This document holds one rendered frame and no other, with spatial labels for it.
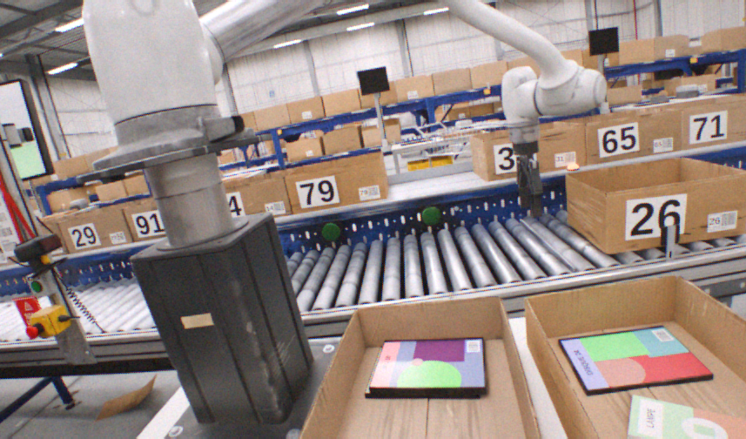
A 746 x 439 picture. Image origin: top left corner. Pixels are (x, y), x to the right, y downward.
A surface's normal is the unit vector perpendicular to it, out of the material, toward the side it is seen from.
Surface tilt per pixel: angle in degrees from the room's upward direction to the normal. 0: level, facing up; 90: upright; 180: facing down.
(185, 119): 85
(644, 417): 0
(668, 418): 0
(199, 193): 90
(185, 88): 96
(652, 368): 0
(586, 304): 89
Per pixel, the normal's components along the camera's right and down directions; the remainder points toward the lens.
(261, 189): -0.06, 0.28
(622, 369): -0.18, -0.95
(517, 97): -0.77, 0.25
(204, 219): 0.62, 0.09
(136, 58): 0.23, 0.22
